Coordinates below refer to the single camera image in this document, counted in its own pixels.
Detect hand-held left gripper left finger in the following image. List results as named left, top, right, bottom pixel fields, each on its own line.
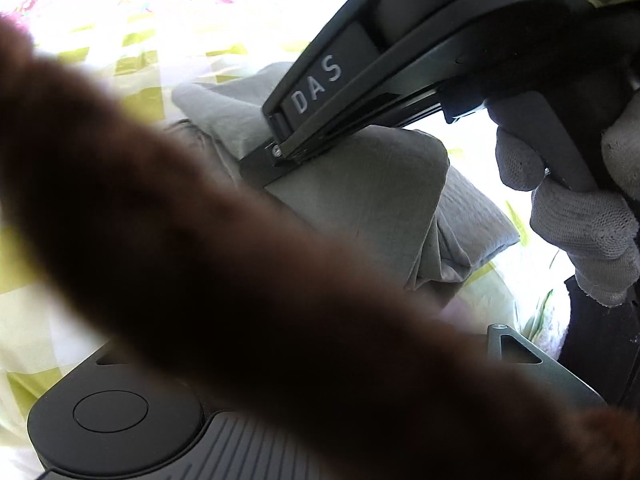
left=60, top=343, right=151, bottom=387

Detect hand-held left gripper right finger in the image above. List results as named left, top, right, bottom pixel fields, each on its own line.
left=486, top=323, right=603, bottom=413

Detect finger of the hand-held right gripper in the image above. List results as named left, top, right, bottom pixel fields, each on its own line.
left=239, top=110, right=401, bottom=187

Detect grey pants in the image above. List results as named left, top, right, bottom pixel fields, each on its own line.
left=171, top=61, right=522, bottom=306

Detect person's right hand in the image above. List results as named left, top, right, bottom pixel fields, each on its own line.
left=492, top=104, right=640, bottom=307

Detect dark brown cloth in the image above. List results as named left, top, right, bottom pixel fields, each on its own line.
left=0, top=15, right=640, bottom=480

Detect checked patchwork quilt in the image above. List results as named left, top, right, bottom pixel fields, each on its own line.
left=0, top=0, right=573, bottom=480

